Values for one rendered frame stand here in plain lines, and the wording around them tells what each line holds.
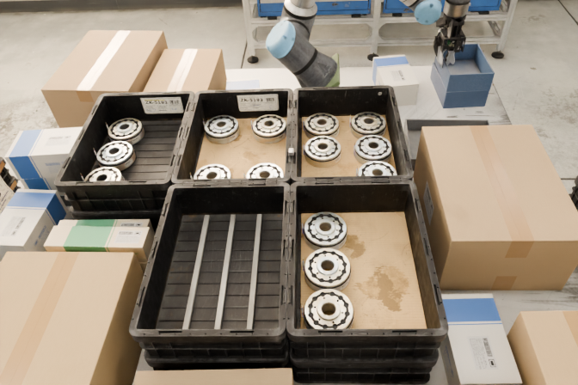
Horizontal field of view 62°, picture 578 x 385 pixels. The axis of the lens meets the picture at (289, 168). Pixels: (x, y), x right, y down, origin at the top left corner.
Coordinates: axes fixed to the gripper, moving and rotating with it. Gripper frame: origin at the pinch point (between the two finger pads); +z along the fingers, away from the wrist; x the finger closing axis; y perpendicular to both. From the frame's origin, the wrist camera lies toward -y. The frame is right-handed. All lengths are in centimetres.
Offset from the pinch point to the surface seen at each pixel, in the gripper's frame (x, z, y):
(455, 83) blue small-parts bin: 2.3, 1.9, 10.0
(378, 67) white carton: -21.9, 3.3, -4.3
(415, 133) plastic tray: -12.4, 11.9, 23.9
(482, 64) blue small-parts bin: 14.4, 1.4, -0.4
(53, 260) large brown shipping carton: -107, -8, 86
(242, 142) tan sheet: -68, -1, 40
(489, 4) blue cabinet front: 67, 46, -138
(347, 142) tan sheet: -37, -1, 42
